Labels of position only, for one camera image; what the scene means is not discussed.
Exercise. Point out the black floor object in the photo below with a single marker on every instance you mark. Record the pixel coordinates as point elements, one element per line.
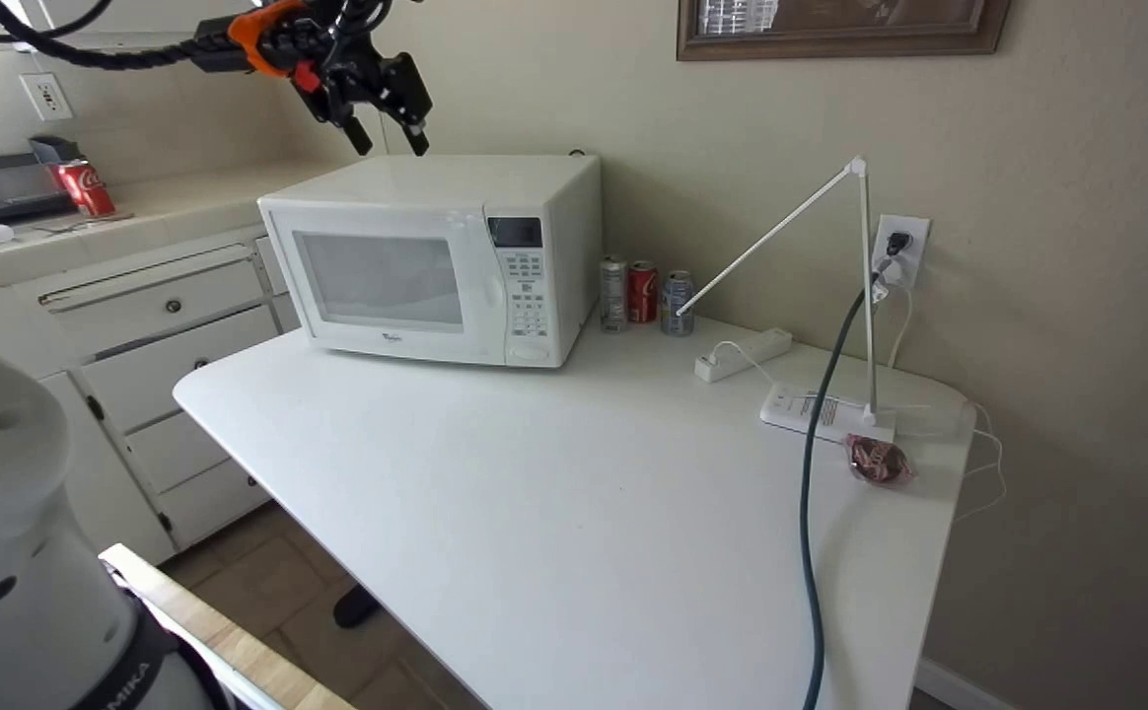
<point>360,605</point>

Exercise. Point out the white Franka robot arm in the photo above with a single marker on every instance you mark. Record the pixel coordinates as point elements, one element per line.
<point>4,528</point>

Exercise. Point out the flat white adapter box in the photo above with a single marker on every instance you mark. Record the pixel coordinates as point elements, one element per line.
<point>795,408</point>

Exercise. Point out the small brown object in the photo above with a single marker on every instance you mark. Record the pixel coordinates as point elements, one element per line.
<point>878,460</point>

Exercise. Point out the light wooden board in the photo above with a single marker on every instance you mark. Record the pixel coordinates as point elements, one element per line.
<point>223,633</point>

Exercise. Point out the white power strip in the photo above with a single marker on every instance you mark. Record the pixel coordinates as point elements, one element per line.
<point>744,353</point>

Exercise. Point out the white light switch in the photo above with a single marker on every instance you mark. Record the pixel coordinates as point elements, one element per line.
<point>46,98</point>

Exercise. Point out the white wall outlet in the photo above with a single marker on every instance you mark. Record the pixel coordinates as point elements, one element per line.
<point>918,241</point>

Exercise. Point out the white microwave door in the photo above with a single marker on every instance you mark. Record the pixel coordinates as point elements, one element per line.
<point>376,276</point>

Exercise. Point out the white cabinet drawer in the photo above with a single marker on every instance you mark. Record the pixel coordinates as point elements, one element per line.
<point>209,503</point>
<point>172,451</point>
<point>163,378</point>
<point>141,311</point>

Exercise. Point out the white microwave oven body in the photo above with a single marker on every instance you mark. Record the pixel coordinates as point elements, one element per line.
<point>556,199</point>

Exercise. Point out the brown framed building picture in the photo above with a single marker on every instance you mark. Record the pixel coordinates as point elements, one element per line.
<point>860,42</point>

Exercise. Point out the silver blue drink can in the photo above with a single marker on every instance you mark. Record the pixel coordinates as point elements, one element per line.
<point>675,304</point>

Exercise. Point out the red drink can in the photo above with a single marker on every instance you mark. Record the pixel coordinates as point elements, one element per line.
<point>644,295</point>

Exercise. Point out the black orange wrist camera mount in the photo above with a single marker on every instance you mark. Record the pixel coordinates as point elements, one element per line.
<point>262,36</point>

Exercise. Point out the silver green drink can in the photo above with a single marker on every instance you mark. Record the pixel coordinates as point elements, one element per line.
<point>611,297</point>

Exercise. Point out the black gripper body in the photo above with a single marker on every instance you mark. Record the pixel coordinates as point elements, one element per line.
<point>348,61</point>

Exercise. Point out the white kitchen cabinet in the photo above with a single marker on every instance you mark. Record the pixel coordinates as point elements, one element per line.
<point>22,341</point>

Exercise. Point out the red cup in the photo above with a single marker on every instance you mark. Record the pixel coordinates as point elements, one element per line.
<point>85,186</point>

